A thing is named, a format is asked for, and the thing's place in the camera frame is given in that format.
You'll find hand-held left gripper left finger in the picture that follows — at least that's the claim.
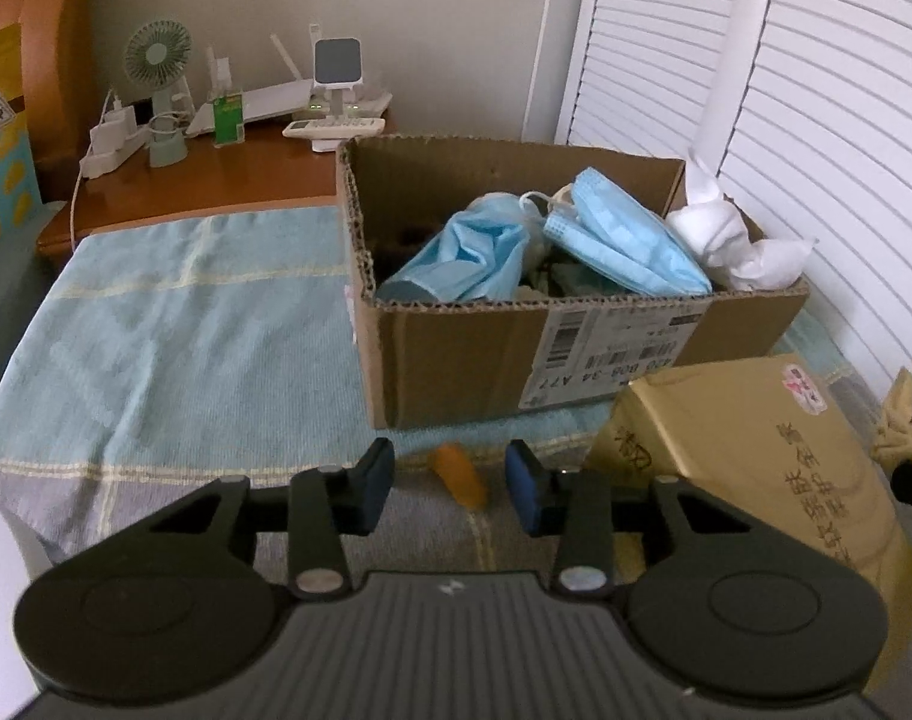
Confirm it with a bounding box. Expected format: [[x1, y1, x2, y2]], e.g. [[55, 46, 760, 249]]
[[148, 437, 397, 601]]

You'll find white remote control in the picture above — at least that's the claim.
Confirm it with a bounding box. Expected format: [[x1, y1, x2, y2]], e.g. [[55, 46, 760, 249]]
[[283, 116, 387, 140]]

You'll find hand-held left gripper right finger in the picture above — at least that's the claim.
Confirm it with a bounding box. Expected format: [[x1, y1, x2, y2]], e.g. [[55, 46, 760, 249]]
[[505, 439, 757, 593]]

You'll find white cloth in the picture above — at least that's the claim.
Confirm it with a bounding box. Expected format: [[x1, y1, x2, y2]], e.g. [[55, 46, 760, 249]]
[[664, 156, 818, 293]]

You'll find green desk fan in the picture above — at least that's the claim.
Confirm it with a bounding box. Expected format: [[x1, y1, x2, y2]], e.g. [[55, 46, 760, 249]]
[[123, 21, 195, 168]]

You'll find wooden nightstand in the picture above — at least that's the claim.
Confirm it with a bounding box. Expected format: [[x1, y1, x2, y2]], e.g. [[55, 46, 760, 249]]
[[36, 109, 398, 269]]

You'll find green bottle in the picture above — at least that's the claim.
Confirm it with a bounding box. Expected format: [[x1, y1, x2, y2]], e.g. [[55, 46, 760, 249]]
[[211, 86, 246, 148]]

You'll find blue face mask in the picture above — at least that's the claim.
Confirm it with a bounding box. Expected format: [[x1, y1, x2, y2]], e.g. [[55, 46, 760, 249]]
[[377, 206, 532, 302], [540, 204, 631, 295], [574, 167, 716, 298]]

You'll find light blue checked blanket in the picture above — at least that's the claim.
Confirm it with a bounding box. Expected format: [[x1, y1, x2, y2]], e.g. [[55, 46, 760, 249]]
[[0, 202, 877, 565]]

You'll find white flat device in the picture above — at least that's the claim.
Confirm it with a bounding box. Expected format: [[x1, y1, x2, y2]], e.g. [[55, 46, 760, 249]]
[[313, 88, 395, 153]]

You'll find white charger plug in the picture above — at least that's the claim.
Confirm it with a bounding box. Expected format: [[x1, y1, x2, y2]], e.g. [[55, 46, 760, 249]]
[[88, 90, 140, 156]]

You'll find white louvered wardrobe door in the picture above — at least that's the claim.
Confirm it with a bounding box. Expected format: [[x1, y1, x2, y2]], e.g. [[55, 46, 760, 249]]
[[553, 0, 912, 466]]

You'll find small orange soft item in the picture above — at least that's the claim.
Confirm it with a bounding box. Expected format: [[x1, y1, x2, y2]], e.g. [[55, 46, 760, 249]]
[[435, 444, 491, 511]]

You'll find white power strip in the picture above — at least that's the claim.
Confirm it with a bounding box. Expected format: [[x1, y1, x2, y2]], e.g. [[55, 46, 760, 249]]
[[79, 127, 155, 181]]

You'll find white power cable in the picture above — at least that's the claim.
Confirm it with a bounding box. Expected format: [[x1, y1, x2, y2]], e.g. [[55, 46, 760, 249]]
[[67, 163, 88, 250]]

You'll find white router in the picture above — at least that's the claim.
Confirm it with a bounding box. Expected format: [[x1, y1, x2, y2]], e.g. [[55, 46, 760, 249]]
[[186, 26, 316, 138]]

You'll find wooden headboard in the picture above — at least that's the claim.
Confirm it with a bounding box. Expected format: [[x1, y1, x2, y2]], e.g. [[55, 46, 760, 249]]
[[17, 0, 95, 205]]

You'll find closed brown cardboard box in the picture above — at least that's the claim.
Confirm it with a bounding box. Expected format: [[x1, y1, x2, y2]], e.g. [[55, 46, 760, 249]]
[[585, 358, 912, 625]]

